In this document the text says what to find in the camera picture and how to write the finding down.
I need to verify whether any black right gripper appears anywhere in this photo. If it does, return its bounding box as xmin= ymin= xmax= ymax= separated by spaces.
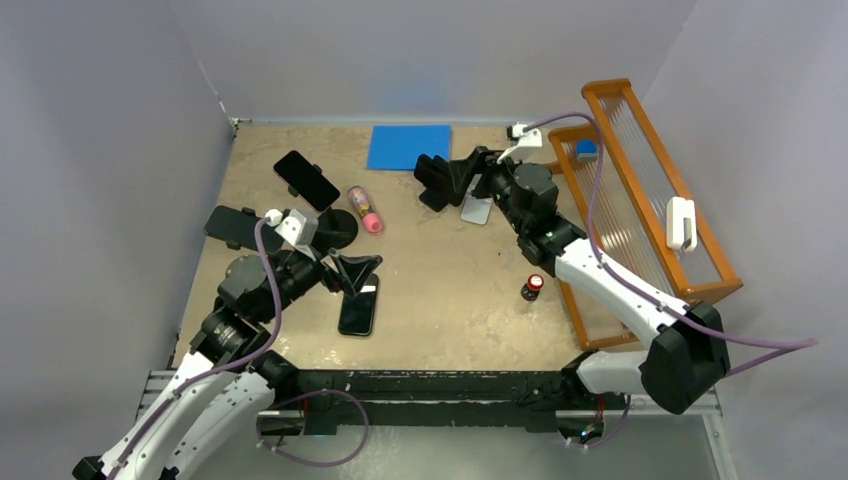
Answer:
xmin=446 ymin=148 xmax=529 ymax=235

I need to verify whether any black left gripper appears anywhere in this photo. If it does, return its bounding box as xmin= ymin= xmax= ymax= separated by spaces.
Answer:
xmin=257 ymin=228 xmax=380 ymax=322

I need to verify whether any black phone white stripe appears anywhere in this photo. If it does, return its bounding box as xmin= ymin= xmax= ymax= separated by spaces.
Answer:
xmin=337 ymin=274 xmax=380 ymax=337

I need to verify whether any black round base phone stand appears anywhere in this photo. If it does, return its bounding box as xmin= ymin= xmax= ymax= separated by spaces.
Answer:
xmin=312 ymin=206 xmax=358 ymax=253

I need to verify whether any black phone purple edge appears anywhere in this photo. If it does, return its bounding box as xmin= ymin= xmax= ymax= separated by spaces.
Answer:
xmin=273 ymin=150 xmax=340 ymax=212

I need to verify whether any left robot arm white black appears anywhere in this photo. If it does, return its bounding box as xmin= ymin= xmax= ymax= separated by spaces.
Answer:
xmin=72 ymin=250 xmax=382 ymax=479

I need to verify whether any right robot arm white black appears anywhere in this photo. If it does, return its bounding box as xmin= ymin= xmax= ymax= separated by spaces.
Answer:
xmin=415 ymin=147 xmax=731 ymax=414

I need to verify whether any white silver phone stand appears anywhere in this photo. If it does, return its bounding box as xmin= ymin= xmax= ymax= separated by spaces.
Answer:
xmin=460 ymin=174 xmax=493 ymax=225

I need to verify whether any black phone on folding stand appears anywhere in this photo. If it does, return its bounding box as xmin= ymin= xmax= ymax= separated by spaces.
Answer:
xmin=413 ymin=154 xmax=449 ymax=191

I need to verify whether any black folding phone stand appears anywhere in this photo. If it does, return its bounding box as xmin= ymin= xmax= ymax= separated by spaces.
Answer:
xmin=419 ymin=188 xmax=450 ymax=213

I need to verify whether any pink patterned bottle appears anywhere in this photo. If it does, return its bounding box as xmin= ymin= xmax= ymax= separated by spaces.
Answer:
xmin=347 ymin=186 xmax=383 ymax=233

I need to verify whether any blue foam mat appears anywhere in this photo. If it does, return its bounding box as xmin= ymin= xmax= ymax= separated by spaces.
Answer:
xmin=366 ymin=125 xmax=452 ymax=171

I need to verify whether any blue sponge block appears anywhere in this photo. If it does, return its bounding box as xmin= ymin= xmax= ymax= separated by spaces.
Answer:
xmin=575 ymin=139 xmax=599 ymax=163

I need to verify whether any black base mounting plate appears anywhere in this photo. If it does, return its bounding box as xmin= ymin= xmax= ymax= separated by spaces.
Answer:
xmin=270 ymin=369 xmax=624 ymax=435

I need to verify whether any red black emergency button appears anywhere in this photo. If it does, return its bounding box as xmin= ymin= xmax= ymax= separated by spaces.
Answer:
xmin=520 ymin=274 xmax=544 ymax=302

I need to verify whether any orange wooden rack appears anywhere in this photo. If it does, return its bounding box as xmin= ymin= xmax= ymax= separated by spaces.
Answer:
xmin=546 ymin=78 xmax=745 ymax=352

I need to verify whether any white clip on rack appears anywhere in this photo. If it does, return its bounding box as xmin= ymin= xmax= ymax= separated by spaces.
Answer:
xmin=665 ymin=196 xmax=698 ymax=252

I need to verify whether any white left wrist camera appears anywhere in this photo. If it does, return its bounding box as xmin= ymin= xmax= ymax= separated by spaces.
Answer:
xmin=264 ymin=209 xmax=319 ymax=261

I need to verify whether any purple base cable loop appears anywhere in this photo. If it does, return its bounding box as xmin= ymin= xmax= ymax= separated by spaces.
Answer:
xmin=255 ymin=388 xmax=370 ymax=469

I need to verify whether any aluminium frame rail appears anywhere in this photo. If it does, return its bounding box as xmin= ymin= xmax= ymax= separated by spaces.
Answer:
xmin=135 ymin=331 xmax=723 ymax=420

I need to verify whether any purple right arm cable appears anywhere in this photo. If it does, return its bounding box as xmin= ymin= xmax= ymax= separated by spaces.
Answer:
xmin=523 ymin=112 xmax=819 ymax=450

